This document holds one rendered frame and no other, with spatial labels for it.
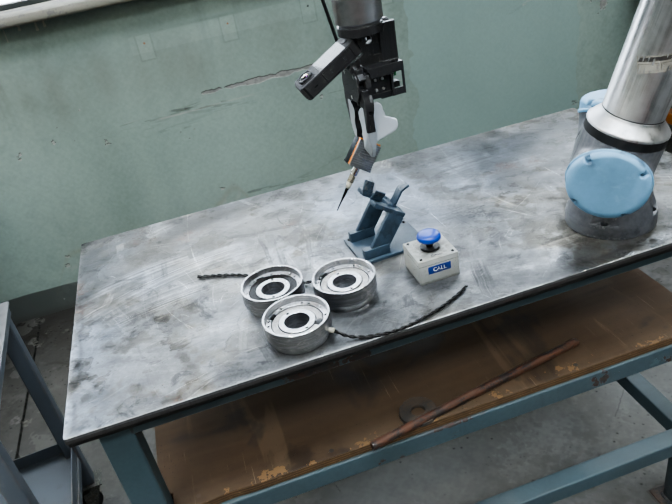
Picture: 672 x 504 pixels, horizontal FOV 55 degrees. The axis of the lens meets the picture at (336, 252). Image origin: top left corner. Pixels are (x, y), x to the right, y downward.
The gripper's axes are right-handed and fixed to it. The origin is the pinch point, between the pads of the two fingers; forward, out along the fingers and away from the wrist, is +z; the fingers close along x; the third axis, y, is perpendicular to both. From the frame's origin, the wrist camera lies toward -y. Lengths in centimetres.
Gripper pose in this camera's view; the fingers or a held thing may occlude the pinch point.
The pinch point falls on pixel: (364, 147)
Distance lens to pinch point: 111.4
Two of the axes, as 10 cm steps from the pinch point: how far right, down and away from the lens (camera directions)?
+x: -3.3, -4.5, 8.3
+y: 9.3, -3.1, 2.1
